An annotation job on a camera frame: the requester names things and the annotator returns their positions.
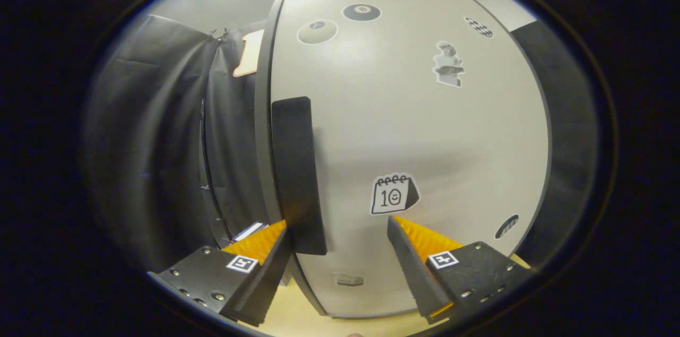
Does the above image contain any grey cabinet body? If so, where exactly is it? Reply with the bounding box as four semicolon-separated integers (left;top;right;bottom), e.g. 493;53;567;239
254;0;553;319

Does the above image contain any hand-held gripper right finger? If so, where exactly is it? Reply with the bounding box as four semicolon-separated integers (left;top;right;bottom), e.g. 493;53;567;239
387;215;533;324

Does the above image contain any small upright product box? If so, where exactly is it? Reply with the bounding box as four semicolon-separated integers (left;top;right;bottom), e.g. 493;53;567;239
232;221;269;243

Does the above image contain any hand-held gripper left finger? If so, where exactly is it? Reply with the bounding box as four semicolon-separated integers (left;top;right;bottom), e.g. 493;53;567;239
148;220;293;327

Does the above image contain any black backdrop cloth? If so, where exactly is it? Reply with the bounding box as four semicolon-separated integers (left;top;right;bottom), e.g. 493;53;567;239
82;14;598;274

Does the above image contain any black door handle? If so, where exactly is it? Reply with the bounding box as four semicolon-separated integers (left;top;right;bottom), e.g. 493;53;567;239
271;96;328;256

